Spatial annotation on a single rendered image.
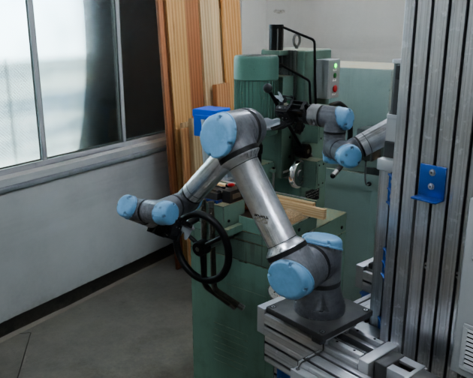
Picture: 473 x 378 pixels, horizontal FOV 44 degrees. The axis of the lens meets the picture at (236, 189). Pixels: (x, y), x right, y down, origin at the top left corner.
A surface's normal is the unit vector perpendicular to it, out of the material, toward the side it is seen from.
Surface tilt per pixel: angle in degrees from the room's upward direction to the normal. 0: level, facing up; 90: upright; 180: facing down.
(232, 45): 86
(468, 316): 90
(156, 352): 0
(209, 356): 90
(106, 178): 90
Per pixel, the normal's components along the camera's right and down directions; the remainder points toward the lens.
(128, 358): 0.00, -0.96
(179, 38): 0.81, 0.11
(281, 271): -0.51, 0.34
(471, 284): -0.75, 0.18
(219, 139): -0.62, 0.11
